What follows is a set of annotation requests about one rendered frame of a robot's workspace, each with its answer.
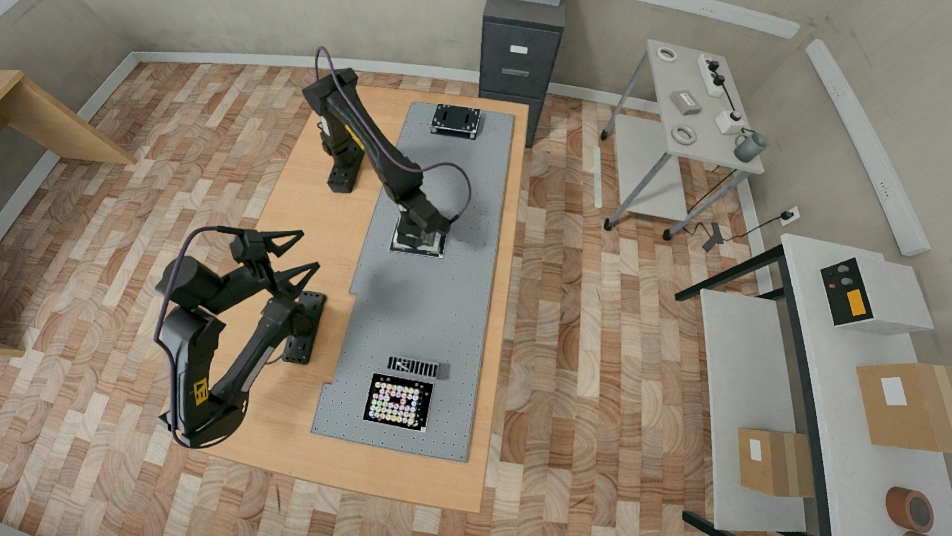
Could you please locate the white grid rack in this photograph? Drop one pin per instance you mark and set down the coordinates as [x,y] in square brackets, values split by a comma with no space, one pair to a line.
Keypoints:
[428,246]

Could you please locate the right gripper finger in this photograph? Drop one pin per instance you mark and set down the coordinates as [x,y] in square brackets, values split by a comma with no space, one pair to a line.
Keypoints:
[278,251]
[283,279]

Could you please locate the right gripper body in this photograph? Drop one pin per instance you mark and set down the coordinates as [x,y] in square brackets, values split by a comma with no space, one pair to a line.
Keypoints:
[243,285]

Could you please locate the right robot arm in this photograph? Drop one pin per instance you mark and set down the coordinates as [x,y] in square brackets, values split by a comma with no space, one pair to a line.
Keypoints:
[193,339]

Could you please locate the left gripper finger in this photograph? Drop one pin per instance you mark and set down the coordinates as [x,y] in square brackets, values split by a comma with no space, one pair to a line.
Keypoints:
[417,242]

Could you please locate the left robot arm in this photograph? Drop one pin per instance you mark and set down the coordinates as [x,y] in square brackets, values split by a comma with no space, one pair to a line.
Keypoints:
[400,185]

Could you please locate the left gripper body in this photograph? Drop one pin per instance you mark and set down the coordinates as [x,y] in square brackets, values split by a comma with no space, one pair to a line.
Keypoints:
[408,226]

